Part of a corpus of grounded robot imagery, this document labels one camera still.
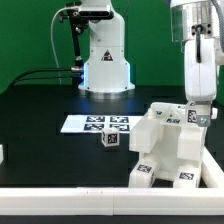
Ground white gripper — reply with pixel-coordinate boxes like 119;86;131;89
184;38;217;127

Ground white chair seat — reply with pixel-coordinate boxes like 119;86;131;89
150;126;181;181

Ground white chair back frame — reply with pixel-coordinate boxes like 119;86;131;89
129;102;218;163

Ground white marker base sheet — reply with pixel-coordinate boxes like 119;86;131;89
61;115;141;134

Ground white block left edge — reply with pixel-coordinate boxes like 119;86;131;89
0;144;4;164

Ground white L-shaped wall fence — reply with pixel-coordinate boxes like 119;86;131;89
0;151;224;215

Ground black camera on stand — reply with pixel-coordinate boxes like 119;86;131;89
59;2;114;23

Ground black cables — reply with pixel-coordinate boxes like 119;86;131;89
7;68;84;94

